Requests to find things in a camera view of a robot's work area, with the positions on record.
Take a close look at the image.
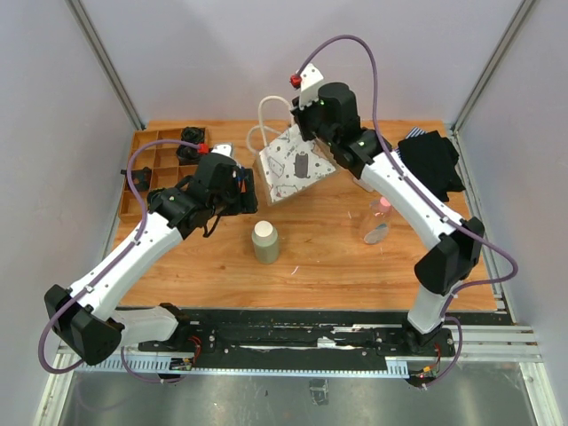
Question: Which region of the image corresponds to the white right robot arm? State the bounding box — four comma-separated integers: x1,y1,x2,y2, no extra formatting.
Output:
290,64,485,355

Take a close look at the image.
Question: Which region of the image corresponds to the beige canvas bag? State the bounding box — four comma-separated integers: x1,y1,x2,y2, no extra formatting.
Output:
246,95,338,205

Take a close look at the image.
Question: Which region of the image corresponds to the wooden compartment tray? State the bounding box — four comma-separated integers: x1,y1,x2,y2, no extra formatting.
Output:
130,127,212,199

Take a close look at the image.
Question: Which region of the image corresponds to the rolled tie dark blue dotted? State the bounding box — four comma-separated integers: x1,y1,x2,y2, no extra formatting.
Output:
176,145,203,166

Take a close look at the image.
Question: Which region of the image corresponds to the blue white striped cloth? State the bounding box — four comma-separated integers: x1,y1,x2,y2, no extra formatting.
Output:
396,127,428,157

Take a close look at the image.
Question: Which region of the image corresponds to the rolled tie orange pattern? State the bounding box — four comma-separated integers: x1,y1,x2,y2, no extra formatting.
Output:
130,167,152,193

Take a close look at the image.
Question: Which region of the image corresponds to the left aluminium frame post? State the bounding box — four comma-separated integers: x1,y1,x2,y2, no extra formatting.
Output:
65,0,146,130

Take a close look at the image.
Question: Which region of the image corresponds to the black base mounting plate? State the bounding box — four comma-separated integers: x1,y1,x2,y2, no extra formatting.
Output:
137,308,458,369

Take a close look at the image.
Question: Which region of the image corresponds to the black garment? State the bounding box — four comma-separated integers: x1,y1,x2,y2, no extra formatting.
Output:
400,130,465,202

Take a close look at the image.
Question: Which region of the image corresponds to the rolled tie green pattern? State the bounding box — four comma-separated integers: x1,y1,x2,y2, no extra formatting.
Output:
180,126,206,145

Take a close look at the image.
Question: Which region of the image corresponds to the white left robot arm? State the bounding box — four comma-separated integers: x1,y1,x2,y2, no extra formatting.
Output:
40,144,257,366

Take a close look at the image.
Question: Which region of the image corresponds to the white bottle grey cap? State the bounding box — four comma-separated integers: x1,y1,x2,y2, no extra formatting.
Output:
352,177,375,193

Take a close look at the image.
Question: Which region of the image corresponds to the cream bottle beige cap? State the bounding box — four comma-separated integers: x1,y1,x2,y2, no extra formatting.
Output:
251,220,280,264

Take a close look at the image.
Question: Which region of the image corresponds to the white slotted cable duct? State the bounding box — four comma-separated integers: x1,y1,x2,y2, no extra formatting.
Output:
75,357,409,378

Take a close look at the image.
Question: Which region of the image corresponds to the aluminium frame post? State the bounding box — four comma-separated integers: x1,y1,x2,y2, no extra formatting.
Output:
449,0,540,135
65,0,146,130

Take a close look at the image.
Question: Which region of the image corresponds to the clear bottle pink cap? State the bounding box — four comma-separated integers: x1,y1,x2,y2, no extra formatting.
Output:
359,197,392,245

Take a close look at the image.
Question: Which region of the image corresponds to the right aluminium frame post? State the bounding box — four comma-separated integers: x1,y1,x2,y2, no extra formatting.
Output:
449,0,540,135

